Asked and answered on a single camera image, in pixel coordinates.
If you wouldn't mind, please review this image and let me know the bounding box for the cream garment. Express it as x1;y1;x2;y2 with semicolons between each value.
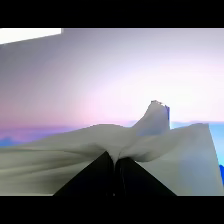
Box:
0;100;224;197

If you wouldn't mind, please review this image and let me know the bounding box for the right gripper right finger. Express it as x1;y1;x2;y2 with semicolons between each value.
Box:
115;156;178;197

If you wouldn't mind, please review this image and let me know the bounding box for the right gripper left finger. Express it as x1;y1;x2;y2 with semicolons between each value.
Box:
53;150;117;197

